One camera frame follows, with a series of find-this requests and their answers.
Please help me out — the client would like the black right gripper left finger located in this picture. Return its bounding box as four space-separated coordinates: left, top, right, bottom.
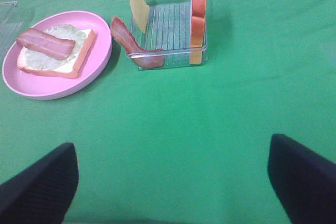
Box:
1 143 79 223

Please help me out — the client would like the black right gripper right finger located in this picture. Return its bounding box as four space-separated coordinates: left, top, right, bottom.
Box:
267 134 335 223

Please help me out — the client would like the bread slice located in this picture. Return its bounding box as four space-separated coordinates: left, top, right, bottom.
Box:
190 0 207 65
16 30 97 79

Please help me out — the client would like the green lettuce leaf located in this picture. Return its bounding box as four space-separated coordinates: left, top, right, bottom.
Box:
17 24 92 72

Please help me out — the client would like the bacon strip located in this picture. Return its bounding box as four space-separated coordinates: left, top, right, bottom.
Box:
16 28 76 60
110 17 164 69

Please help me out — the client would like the green tablecloth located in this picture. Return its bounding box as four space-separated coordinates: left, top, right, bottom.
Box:
1 0 335 223

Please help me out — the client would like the pink round plate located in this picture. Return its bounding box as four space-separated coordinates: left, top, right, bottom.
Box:
2 10 112 100

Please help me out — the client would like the left clear plastic container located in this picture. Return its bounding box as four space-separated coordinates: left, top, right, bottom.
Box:
1 1 18 61

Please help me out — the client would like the clear plastic container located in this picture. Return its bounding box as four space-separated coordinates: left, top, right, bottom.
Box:
1 1 18 61
126 0 208 68

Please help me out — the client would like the yellow cheese slice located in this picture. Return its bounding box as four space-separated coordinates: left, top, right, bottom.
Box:
130 0 150 34

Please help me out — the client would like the right clear plastic container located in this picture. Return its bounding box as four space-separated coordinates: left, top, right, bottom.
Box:
126 0 208 68

